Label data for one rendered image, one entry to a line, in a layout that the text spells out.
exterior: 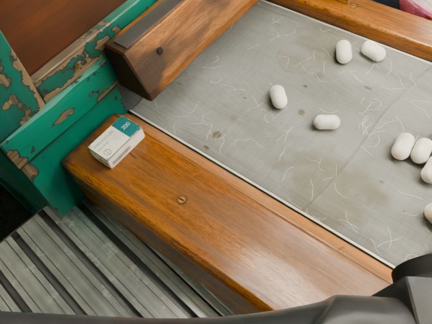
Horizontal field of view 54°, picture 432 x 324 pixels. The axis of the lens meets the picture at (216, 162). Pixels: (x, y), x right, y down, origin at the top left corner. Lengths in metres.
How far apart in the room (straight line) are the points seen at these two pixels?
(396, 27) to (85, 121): 0.45
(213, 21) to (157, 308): 0.37
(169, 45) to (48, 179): 0.22
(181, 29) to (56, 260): 0.34
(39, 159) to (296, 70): 0.36
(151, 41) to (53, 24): 0.11
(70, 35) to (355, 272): 0.39
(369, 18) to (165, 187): 0.39
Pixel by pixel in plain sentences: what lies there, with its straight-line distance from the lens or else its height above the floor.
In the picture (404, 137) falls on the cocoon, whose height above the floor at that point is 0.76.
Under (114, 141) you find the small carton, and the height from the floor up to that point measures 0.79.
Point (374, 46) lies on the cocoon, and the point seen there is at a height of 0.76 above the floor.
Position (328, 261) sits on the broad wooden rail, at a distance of 0.45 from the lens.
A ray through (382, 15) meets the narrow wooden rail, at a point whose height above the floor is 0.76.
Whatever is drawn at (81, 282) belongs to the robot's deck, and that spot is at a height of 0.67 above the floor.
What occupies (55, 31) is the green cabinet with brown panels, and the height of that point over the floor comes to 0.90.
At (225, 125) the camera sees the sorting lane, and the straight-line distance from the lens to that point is 0.56.
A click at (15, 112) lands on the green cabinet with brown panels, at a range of 0.49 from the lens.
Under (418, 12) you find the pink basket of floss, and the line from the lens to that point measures 0.73.
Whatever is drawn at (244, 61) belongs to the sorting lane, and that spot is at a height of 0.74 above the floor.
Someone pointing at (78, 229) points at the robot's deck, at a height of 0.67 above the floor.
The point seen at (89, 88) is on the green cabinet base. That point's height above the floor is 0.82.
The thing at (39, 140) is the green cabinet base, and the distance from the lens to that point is 0.53.
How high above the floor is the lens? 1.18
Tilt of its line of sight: 56 degrees down
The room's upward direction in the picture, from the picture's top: 10 degrees counter-clockwise
